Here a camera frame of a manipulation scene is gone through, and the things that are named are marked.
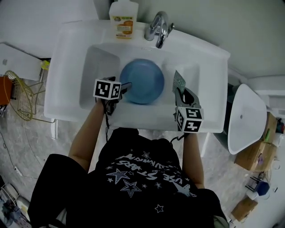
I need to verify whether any large cardboard box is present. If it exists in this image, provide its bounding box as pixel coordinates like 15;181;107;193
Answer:
234;111;278;172

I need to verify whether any person's right forearm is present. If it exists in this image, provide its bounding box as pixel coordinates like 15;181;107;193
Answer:
181;132;205;190

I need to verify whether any blue large plate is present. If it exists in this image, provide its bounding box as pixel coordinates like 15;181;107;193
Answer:
119;58;165;105

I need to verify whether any white sink cabinet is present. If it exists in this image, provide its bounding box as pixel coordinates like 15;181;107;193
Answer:
44;19;231;174

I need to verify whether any white oval basin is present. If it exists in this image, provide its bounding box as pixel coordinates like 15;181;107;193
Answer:
227;84;267;155

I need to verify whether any orange storage box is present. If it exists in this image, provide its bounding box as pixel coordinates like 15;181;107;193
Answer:
0;75;13;106

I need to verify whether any small cardboard box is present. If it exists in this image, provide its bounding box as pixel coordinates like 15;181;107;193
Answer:
231;197;259;222

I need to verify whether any grey-green scrubbing sponge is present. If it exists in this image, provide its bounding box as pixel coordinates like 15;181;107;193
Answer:
172;70;187;94

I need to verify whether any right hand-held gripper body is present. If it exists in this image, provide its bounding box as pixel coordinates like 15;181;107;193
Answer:
173;107;204;134

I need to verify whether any chrome faucet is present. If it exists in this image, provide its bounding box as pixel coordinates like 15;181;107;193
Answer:
144;11;175;49

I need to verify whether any black red device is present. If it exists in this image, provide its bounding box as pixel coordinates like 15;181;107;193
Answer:
276;118;285;134

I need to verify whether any person's left forearm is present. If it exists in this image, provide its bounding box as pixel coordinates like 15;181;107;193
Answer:
68;99;108;172

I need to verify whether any white shelf unit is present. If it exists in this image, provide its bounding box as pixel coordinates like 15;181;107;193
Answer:
229;69;285;134

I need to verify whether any blue plastic container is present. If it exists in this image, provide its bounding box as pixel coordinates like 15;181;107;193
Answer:
256;181;271;197

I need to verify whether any gold wire chair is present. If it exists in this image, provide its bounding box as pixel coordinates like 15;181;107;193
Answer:
4;70;57;123

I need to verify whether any small black metal frame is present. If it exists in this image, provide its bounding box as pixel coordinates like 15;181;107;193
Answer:
244;175;261;192

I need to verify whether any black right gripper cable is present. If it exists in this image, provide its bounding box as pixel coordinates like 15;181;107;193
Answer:
170;133;186;146

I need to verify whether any person's black star-print shirt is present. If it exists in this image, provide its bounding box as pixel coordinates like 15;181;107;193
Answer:
27;128;228;228

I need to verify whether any white detergent bottle orange label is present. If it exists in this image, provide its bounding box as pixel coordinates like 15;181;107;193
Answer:
109;0;139;40

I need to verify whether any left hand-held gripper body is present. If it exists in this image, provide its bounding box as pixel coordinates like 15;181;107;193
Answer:
93;77;122;116

